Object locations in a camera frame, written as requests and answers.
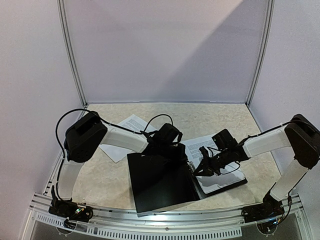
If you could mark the printed paper stack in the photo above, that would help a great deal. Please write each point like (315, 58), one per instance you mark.
(123, 140)

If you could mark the right aluminium frame post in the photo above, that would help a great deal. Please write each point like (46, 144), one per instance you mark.
(262, 51)

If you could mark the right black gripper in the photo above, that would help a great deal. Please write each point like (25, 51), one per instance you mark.
(210, 162)

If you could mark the black file folder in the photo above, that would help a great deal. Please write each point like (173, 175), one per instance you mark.
(163, 178)

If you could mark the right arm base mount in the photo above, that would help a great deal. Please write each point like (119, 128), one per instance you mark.
(269, 208)

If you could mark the curved aluminium rail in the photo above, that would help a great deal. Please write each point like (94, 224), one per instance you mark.
(104, 215)

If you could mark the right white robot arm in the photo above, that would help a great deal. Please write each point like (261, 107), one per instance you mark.
(298, 138)

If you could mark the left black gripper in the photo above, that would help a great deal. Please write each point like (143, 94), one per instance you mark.
(180, 154)

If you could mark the perforated white cable tray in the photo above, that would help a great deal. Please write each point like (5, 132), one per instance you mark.
(52, 228)

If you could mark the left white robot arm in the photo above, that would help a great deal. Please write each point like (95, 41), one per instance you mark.
(83, 138)

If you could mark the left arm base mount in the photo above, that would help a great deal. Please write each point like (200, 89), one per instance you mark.
(69, 210)

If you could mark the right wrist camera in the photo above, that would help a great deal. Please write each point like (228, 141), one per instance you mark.
(204, 152)

